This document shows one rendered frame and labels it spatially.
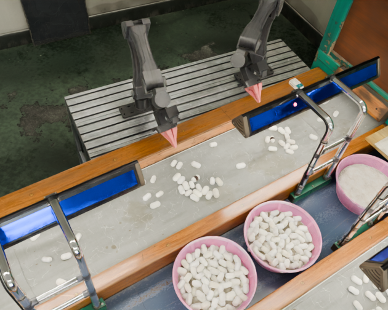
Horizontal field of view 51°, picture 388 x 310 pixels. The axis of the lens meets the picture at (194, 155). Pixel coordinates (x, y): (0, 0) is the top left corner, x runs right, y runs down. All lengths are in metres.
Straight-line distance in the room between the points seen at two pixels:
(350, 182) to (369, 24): 0.65
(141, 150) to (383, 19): 1.07
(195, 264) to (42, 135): 1.63
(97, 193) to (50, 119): 1.74
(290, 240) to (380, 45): 0.88
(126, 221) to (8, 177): 1.26
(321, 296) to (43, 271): 0.88
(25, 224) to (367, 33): 1.48
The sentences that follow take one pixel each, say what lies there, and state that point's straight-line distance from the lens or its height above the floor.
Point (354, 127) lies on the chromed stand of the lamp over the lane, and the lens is 1.46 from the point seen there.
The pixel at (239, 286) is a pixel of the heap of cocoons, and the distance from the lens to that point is 1.37.
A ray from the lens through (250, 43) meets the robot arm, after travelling 1.63.
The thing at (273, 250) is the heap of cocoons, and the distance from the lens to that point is 1.42.
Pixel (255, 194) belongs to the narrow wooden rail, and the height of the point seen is 0.76.
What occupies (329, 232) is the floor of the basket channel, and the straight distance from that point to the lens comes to 1.60.
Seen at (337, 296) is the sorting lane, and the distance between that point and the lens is 1.43.
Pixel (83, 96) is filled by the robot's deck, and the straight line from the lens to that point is 1.93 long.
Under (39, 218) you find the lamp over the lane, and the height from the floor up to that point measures 1.08.
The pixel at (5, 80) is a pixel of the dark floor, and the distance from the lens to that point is 3.15.
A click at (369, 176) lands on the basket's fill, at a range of 1.74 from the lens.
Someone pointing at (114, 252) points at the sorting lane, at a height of 0.74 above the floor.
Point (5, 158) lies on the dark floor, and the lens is 2.66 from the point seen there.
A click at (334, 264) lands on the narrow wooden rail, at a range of 1.44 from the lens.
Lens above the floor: 1.99
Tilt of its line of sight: 52 degrees down
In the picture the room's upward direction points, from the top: 7 degrees clockwise
